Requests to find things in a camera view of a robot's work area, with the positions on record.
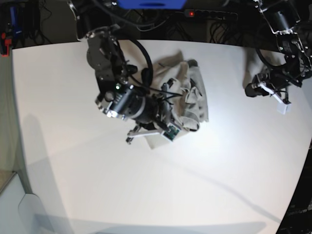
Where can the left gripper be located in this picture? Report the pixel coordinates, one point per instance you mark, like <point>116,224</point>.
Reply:
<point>272,83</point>

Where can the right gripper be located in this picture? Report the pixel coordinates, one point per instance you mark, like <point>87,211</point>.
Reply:
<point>156,113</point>

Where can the beige t-shirt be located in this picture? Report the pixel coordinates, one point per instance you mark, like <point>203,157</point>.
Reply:
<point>191,109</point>

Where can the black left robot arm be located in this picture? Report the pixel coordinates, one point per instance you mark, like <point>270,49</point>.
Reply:
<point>292,41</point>

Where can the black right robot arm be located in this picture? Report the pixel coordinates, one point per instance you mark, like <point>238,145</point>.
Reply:
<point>121,95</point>

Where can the black power strip red light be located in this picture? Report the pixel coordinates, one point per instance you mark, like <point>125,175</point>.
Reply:
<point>211,15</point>

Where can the blue plastic box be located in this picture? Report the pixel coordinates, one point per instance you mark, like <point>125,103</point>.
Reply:
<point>151,4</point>

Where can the red black clamp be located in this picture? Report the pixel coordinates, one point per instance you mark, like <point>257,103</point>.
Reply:
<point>5,44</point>

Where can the white cabinet corner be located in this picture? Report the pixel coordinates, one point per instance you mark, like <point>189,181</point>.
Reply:
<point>22,213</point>

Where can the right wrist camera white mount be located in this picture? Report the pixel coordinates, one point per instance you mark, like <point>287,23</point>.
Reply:
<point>171,132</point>

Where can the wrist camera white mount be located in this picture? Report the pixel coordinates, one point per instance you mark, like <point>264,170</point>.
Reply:
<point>171,132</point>
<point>283,108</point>

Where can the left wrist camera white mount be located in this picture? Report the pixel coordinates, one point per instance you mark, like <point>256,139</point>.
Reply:
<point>283,108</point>

